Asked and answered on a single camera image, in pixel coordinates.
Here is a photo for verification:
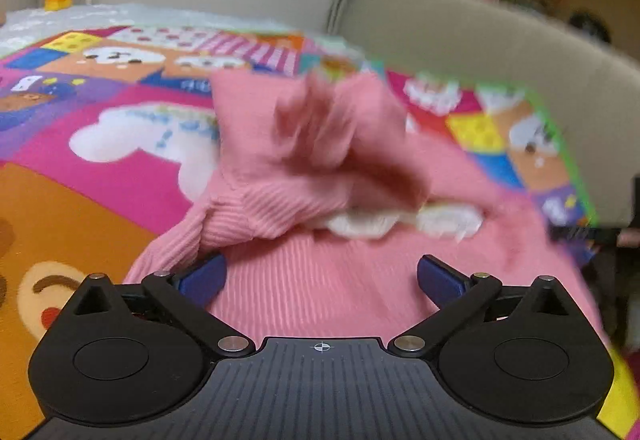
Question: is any colourful cartoon patchwork blanket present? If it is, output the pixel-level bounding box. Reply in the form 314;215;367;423
1;26;592;439

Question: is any pink ribbed knit sweater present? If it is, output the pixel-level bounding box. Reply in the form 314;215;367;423
126;69;600;340

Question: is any white quilted bed sheet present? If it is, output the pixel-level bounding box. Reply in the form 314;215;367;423
1;4;317;58

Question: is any black round speaker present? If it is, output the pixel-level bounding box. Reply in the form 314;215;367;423
567;10;612;44

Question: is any beige upholstered headboard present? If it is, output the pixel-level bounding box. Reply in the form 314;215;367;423
335;0;639;223

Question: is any small yellow toy block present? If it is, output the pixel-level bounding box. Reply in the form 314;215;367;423
43;0;74;11

